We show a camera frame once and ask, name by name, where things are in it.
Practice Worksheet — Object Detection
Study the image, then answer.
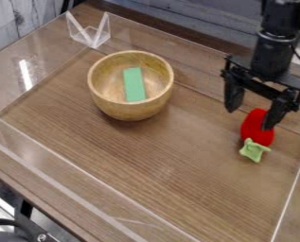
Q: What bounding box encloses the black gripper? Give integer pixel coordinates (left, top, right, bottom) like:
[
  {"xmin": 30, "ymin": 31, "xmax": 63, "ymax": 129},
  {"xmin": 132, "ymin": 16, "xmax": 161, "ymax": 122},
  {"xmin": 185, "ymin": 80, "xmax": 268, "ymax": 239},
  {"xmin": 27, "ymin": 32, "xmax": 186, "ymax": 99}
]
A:
[{"xmin": 220, "ymin": 55, "xmax": 300, "ymax": 130}]

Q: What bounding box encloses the red plush strawberry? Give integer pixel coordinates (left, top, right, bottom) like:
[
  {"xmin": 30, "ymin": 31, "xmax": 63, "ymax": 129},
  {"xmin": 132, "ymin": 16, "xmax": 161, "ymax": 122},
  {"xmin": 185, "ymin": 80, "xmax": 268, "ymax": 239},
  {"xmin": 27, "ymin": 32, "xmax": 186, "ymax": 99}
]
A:
[{"xmin": 239, "ymin": 108, "xmax": 276, "ymax": 164}]

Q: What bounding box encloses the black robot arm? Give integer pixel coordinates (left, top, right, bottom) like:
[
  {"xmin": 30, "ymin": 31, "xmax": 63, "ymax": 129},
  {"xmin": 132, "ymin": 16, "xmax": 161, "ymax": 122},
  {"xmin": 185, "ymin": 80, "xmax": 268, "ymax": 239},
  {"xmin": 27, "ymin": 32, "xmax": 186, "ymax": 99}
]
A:
[{"xmin": 220, "ymin": 0, "xmax": 300, "ymax": 130}]

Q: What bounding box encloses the green rectangular block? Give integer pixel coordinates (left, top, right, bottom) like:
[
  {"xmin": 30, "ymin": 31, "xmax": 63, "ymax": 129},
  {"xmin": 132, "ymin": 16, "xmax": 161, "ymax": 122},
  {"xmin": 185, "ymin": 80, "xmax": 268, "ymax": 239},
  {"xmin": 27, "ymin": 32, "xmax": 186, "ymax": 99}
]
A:
[{"xmin": 123, "ymin": 67, "xmax": 146, "ymax": 102}]

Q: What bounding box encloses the wooden bowl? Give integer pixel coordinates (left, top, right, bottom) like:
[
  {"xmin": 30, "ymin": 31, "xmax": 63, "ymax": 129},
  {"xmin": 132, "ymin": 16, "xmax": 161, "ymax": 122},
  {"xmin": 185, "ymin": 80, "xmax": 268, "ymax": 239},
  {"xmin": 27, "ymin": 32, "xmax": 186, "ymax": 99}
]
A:
[{"xmin": 87, "ymin": 50, "xmax": 174, "ymax": 121}]

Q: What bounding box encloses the clear acrylic corner bracket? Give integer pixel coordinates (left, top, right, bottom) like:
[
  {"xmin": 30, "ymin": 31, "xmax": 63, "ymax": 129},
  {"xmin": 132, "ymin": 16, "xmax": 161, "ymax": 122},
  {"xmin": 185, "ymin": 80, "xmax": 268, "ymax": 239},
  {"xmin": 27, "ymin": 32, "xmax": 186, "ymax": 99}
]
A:
[{"xmin": 65, "ymin": 11, "xmax": 110, "ymax": 49}]

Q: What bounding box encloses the clear acrylic tray wall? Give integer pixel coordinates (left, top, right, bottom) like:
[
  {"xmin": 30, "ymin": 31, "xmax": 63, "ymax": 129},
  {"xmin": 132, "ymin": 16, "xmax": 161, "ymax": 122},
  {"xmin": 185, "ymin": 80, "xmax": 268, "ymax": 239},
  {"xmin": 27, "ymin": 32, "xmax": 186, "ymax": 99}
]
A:
[{"xmin": 0, "ymin": 117, "xmax": 200, "ymax": 242}]

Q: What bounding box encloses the black table leg frame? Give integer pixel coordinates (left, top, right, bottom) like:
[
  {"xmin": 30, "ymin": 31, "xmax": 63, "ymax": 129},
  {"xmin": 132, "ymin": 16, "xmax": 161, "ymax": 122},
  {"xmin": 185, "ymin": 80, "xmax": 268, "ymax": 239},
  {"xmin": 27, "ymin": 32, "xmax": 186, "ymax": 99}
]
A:
[{"xmin": 14, "ymin": 199, "xmax": 59, "ymax": 242}]

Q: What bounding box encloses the black cable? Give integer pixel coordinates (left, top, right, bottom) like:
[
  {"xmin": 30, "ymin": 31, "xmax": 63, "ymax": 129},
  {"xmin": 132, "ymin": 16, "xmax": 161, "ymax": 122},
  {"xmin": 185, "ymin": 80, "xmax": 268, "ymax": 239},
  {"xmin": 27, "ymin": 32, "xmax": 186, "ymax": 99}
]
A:
[{"xmin": 0, "ymin": 215, "xmax": 20, "ymax": 234}]

